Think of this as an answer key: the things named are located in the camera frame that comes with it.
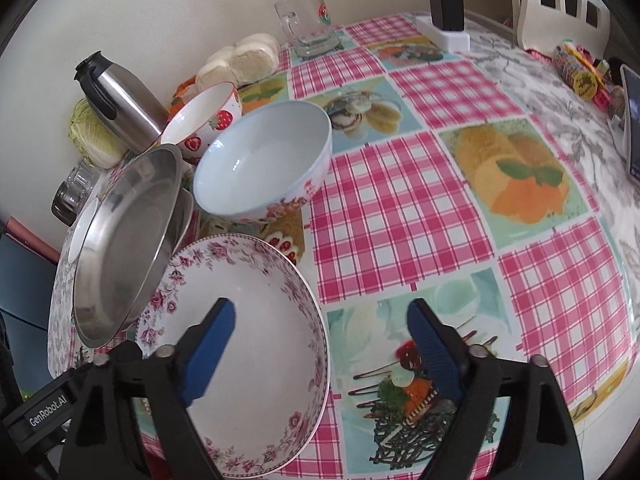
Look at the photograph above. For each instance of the white plastic chair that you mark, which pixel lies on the white plastic chair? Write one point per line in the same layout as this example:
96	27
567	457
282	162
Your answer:
530	15

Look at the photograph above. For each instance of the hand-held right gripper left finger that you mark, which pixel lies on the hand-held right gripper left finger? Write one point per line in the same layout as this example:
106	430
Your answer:
210	350

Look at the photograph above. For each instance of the white steamed bun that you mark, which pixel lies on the white steamed bun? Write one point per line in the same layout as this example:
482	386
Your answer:
257	57
215	72
225	52

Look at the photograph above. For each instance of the white bowl with floral outside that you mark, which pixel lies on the white bowl with floral outside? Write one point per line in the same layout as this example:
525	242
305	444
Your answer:
260	160

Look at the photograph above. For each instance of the stainless steel plate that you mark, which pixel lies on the stainless steel plate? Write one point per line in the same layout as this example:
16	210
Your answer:
125	245

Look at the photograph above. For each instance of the glass pitcher with brown lid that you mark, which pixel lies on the glass pitcher with brown lid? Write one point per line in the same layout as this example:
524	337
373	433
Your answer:
67	200

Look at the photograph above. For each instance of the napa cabbage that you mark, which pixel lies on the napa cabbage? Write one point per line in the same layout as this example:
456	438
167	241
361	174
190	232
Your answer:
92	135

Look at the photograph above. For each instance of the stainless steel thermos jug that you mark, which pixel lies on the stainless steel thermos jug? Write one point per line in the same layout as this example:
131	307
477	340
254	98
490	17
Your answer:
120	100

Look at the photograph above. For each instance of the tablet with screen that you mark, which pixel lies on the tablet with screen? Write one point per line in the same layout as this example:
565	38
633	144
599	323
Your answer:
631	120

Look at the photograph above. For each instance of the strawberry print bowl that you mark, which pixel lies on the strawberry print bowl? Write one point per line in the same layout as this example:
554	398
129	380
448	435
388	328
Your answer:
220	120

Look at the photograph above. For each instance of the glass mug with strawberry print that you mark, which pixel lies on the glass mug with strawberry print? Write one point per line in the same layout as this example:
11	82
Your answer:
305	15

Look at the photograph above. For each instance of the pink checked tablecloth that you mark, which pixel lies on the pink checked tablecloth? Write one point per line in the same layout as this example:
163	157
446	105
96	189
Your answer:
400	210

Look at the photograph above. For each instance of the pink floral white plate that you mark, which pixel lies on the pink floral white plate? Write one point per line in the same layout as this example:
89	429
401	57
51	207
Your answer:
265	310

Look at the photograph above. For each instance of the colourful candy packets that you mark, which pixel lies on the colourful candy packets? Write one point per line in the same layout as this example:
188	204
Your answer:
582	72

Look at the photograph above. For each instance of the white power strip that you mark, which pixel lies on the white power strip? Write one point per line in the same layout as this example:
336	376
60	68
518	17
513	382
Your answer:
450	40

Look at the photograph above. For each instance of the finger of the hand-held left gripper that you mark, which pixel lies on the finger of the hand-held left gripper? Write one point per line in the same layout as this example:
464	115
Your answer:
45	407

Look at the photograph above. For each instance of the orange snack packet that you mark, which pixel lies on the orange snack packet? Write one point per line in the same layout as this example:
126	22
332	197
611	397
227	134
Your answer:
177	95

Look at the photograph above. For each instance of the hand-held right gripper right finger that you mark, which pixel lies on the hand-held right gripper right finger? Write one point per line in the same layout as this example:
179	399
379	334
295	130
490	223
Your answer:
435	355

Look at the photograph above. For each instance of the black charger adapter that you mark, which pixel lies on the black charger adapter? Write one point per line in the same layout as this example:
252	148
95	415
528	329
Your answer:
446	10

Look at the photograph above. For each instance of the clear drinking glass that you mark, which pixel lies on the clear drinking glass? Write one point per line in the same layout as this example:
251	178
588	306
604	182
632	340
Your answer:
86	170

